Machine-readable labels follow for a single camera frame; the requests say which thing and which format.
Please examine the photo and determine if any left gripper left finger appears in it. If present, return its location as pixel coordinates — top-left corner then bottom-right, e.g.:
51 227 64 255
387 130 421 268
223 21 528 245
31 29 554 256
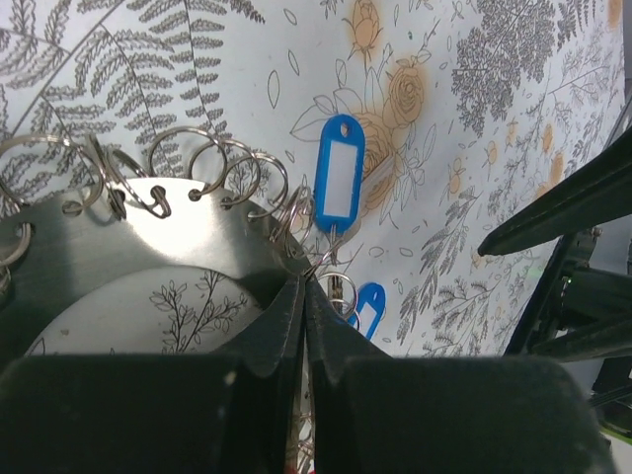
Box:
1 276 306 473

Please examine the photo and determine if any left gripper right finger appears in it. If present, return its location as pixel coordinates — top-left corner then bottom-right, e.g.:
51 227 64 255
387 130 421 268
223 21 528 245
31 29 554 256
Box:
304 281 615 473

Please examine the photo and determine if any blue key tag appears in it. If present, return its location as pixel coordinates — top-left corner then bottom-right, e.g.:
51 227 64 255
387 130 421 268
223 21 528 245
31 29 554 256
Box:
348 281 387 340
313 115 366 236

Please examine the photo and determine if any floral patterned table mat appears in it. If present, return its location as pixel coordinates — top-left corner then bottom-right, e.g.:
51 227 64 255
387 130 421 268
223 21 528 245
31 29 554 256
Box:
1 1 627 356

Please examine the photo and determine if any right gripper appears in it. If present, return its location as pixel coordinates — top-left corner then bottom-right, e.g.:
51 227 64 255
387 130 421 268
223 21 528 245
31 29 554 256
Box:
478 101 631 435

